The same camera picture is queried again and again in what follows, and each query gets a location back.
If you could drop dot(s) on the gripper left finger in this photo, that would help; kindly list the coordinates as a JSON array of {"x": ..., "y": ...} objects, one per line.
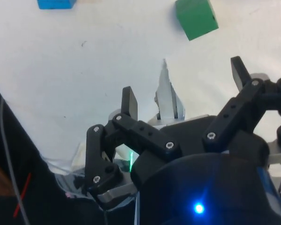
[{"x": 140, "y": 132}]

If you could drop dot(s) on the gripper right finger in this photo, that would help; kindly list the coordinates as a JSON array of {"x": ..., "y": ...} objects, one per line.
[{"x": 234, "y": 110}]

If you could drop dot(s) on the blue block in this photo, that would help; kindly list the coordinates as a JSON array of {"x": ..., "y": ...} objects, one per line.
[{"x": 55, "y": 4}]

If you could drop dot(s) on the green block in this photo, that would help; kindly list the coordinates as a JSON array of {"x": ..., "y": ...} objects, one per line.
[{"x": 196, "y": 18}]

